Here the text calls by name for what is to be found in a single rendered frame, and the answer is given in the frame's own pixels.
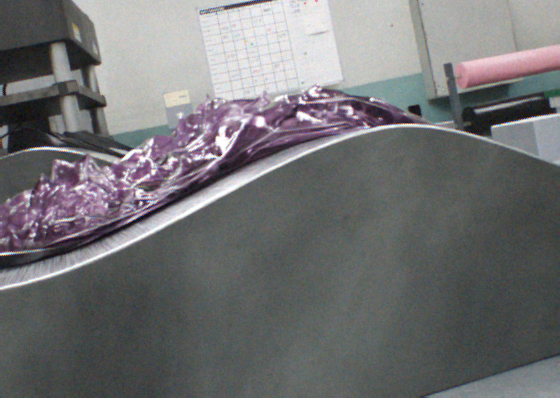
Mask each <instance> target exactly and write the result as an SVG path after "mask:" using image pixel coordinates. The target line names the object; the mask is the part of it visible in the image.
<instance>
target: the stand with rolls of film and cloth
mask: <svg viewBox="0 0 560 398"><path fill-rule="evenodd" d="M444 69H445V75H446V80H447V85H448V95H449V100H450V105H451V109H452V115H453V120H454V125H455V129H456V130H459V131H463V132H467V133H470V134H474V135H477V136H480V137H488V136H492V133H491V127H493V126H498V125H503V124H507V123H511V122H516V121H520V120H524V119H529V118H534V117H539V116H545V115H551V114H557V111H556V108H551V105H550V99H549V98H545V97H544V92H546V91H551V90H545V91H540V92H536V93H531V94H526V95H521V96H517V97H512V98H507V99H502V100H498V101H493V102H488V103H485V104H480V105H475V106H470V107H465V108H464V110H463V112H461V107H460V103H459V98H458V92H457V87H456V83H457V85H458V86H459V87H461V88H468V87H478V86H483V85H487V84H492V83H497V82H501V81H506V80H511V79H517V78H521V77H526V76H531V75H535V74H540V73H545V72H550V71H551V72H554V71H559V70H560V45H555V46H550V47H545V48H540V49H535V50H530V51H519V52H515V53H510V54H504V55H500V56H495V57H489V58H484V59H479V60H474V61H469V62H464V63H459V64H457V66H456V67H455V71H454V72H453V67H452V63H447V64H444ZM455 81H456V83H455Z"/></svg>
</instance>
